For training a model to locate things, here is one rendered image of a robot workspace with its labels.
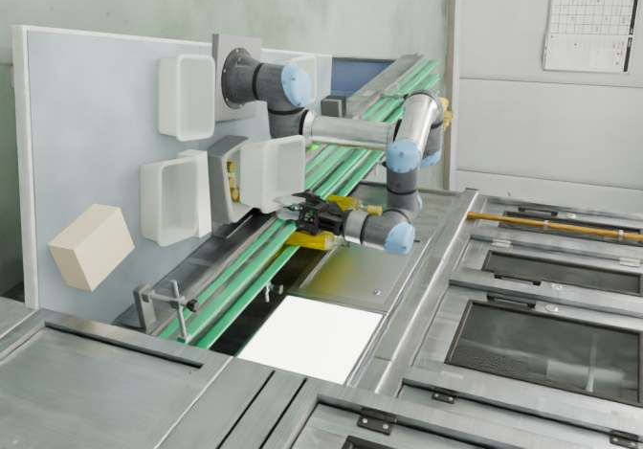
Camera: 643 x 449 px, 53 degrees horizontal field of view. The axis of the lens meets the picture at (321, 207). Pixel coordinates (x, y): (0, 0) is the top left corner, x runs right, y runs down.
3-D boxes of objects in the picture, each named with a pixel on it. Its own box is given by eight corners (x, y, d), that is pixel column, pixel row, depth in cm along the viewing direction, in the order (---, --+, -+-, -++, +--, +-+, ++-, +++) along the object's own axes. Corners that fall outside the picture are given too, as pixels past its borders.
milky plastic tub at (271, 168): (232, 138, 151) (264, 142, 148) (277, 131, 171) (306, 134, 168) (231, 211, 155) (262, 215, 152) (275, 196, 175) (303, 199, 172)
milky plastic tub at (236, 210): (208, 221, 198) (232, 226, 195) (197, 153, 188) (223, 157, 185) (236, 198, 212) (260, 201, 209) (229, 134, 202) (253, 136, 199)
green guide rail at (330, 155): (279, 191, 211) (301, 194, 208) (279, 189, 211) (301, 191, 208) (425, 61, 353) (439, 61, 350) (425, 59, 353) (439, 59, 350)
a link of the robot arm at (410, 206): (425, 178, 156) (410, 201, 147) (424, 216, 162) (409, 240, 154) (394, 172, 159) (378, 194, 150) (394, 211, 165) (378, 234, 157)
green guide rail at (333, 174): (281, 212, 215) (303, 215, 212) (281, 209, 214) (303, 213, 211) (425, 75, 356) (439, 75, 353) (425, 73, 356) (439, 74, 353)
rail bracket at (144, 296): (122, 329, 163) (197, 348, 154) (109, 273, 155) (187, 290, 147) (135, 319, 167) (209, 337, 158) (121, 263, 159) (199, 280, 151)
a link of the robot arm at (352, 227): (373, 210, 154) (367, 242, 156) (355, 205, 155) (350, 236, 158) (362, 217, 147) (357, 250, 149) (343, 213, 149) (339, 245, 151)
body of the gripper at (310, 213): (296, 201, 152) (343, 213, 147) (311, 193, 159) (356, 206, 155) (292, 232, 154) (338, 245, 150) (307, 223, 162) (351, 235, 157)
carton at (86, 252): (47, 244, 141) (74, 250, 138) (94, 203, 153) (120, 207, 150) (66, 285, 148) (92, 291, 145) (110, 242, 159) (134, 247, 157)
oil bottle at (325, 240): (274, 242, 213) (333, 253, 205) (272, 227, 211) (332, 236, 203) (281, 235, 218) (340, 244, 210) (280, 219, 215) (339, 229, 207)
